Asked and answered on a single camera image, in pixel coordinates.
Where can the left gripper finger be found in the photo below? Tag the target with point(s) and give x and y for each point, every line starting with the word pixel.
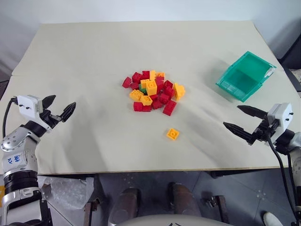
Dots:
pixel 68 111
pixel 48 101

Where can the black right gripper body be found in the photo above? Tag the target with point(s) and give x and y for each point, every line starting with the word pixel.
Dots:
pixel 263 131

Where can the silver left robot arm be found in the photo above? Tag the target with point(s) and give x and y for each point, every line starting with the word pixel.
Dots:
pixel 16 162

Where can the white shoe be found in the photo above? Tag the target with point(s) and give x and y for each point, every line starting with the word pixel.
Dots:
pixel 270 219

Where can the green plastic bin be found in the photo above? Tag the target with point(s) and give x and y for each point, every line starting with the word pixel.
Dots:
pixel 242 81

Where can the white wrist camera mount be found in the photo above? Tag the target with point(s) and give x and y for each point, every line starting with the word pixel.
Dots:
pixel 27 105
pixel 282 115

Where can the long red building block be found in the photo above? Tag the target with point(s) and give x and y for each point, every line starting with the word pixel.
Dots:
pixel 169 107

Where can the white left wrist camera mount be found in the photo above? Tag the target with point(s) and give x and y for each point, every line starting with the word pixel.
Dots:
pixel 27 105

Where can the flat yellow building block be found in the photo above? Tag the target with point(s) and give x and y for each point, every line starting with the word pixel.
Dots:
pixel 172 134

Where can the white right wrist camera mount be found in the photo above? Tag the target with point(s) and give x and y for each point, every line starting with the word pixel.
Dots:
pixel 282 115

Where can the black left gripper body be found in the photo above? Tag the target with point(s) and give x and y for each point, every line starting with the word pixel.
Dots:
pixel 49 117

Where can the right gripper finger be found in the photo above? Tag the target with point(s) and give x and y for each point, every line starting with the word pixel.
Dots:
pixel 238 131
pixel 252 111

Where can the dark brown rounded shape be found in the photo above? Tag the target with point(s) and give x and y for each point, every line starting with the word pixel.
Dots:
pixel 125 206
pixel 183 200

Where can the yellow plastic building brick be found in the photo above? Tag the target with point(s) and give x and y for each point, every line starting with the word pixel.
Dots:
pixel 179 91

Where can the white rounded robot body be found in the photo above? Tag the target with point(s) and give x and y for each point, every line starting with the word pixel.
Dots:
pixel 169 220

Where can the black chair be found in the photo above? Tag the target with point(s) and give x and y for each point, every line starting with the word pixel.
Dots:
pixel 290 47

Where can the clear plastic bag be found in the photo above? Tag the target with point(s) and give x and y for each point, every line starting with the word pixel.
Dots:
pixel 63 191

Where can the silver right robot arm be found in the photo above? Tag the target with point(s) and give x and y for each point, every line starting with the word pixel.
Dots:
pixel 294 150

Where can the tall yellow building block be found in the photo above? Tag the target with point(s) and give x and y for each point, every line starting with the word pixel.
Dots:
pixel 151 87

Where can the green plastic building brick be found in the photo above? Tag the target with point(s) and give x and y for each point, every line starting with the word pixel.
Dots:
pixel 141 89

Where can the rusty metal table bracket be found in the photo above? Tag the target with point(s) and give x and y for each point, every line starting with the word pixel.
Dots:
pixel 219 207
pixel 90 210

